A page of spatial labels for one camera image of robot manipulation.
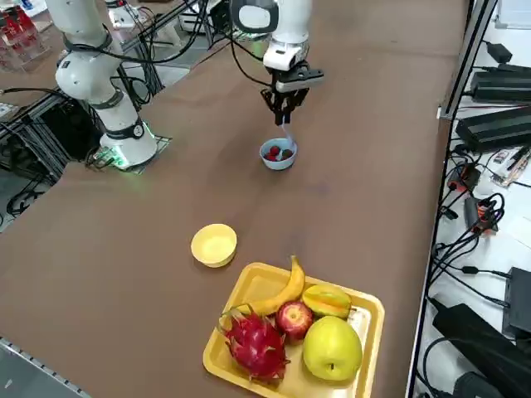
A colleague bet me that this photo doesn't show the red apple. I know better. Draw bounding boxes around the red apple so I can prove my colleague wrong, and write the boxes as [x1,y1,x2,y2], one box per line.
[275,300,315,344]

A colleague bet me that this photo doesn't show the light blue bowl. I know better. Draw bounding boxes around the light blue bowl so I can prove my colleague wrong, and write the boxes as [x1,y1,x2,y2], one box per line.
[259,138,299,172]

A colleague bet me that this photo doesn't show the long black power adapter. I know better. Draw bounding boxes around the long black power adapter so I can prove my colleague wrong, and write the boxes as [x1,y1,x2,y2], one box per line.
[470,70,531,104]
[455,105,531,153]

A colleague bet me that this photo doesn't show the black metal frame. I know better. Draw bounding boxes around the black metal frame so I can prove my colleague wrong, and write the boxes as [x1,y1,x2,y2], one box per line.
[0,89,105,186]

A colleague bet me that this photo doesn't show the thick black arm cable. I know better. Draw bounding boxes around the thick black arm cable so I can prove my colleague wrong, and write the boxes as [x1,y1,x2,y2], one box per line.
[226,32,275,89]

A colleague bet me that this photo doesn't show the yellow banana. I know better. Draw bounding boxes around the yellow banana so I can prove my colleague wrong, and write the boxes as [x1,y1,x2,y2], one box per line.
[242,255,307,317]

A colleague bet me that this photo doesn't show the aluminium camera pole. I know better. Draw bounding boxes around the aluminium camera pole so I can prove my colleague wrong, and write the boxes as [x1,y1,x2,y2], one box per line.
[438,0,499,120]

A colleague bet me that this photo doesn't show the black box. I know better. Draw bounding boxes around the black box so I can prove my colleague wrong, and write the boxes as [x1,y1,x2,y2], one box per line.
[500,266,531,337]

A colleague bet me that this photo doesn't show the circuit board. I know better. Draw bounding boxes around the circuit board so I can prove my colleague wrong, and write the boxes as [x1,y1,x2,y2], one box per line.
[490,145,531,188]

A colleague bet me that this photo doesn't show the pink dragon fruit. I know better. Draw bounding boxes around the pink dragon fruit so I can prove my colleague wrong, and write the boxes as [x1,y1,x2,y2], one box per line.
[218,303,291,385]

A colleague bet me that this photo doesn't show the light blue spoon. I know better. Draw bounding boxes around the light blue spoon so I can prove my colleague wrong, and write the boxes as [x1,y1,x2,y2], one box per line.
[280,117,298,161]

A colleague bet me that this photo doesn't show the yellow plastic tray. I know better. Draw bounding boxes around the yellow plastic tray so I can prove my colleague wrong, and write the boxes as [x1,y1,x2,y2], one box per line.
[202,261,386,398]

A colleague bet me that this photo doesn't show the yellow bowl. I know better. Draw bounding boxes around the yellow bowl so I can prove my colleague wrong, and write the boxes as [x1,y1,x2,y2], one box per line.
[190,223,238,269]

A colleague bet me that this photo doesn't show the clear box with red items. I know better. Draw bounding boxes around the clear box with red items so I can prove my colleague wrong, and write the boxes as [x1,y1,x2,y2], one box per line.
[0,7,51,75]

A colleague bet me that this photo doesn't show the orange and black plug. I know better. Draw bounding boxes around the orange and black plug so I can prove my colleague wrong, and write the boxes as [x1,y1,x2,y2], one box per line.
[446,163,482,192]
[463,196,500,236]

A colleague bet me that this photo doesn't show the yellow star fruit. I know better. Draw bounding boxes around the yellow star fruit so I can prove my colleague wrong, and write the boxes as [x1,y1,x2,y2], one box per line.
[301,284,353,319]

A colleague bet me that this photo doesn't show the small black power adapter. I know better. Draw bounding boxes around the small black power adapter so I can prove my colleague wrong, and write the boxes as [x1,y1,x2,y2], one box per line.
[485,41,514,64]

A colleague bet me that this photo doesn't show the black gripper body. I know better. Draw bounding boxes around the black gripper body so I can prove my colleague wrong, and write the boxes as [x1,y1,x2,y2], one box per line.
[269,61,313,100]

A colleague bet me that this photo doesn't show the large yellow-green apple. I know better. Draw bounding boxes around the large yellow-green apple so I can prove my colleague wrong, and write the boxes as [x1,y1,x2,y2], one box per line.
[302,315,364,381]

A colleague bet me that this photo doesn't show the white box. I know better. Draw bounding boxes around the white box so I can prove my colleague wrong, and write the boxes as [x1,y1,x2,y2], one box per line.
[179,2,233,35]

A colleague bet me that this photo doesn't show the grey aluminium rail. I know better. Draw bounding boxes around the grey aluminium rail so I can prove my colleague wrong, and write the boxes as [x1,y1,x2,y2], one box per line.
[0,335,90,398]

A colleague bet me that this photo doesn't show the black round device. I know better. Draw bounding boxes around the black round device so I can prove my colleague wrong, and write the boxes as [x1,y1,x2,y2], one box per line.
[451,371,494,398]

